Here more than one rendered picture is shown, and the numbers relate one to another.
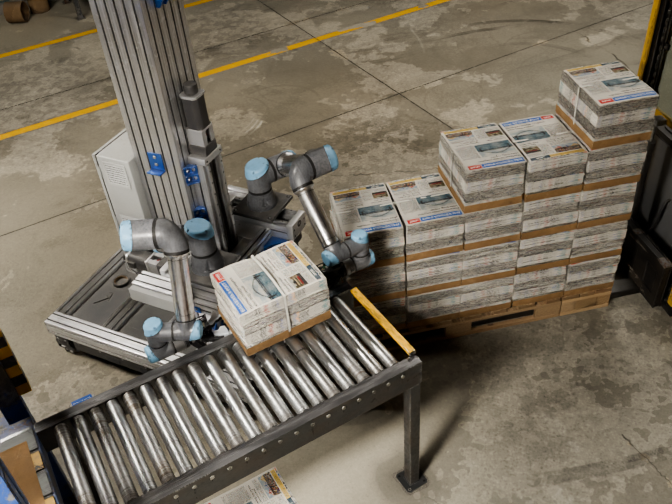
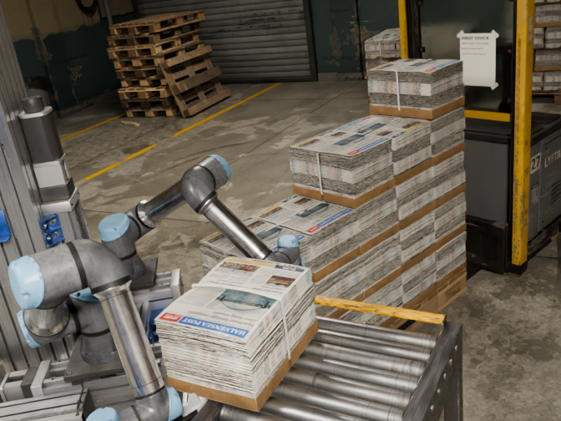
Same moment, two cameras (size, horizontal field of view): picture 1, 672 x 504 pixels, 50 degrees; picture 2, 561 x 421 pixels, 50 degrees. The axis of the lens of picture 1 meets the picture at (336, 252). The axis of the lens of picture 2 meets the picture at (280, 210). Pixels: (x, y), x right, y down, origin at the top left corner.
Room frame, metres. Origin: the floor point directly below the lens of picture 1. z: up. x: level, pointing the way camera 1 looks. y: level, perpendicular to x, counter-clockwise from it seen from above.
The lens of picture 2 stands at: (0.77, 0.91, 1.86)
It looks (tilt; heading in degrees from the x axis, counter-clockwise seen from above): 22 degrees down; 328
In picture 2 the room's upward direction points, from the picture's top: 8 degrees counter-clockwise
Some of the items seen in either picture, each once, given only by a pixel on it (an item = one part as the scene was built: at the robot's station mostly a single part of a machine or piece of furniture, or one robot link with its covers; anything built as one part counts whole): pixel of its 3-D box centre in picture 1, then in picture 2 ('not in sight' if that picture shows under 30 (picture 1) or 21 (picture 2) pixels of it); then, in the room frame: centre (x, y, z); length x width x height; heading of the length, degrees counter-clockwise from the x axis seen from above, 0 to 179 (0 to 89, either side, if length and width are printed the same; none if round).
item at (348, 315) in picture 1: (363, 332); (364, 332); (1.98, -0.08, 0.77); 0.47 x 0.05 x 0.05; 28
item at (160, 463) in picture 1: (148, 437); not in sight; (1.56, 0.73, 0.77); 0.47 x 0.05 x 0.05; 28
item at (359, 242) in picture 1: (356, 244); (287, 253); (2.38, -0.09, 0.90); 0.11 x 0.08 x 0.11; 121
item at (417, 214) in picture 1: (449, 256); (333, 281); (2.81, -0.59, 0.42); 1.17 x 0.39 x 0.83; 99
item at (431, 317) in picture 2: (381, 319); (376, 308); (2.01, -0.16, 0.81); 0.43 x 0.03 x 0.02; 28
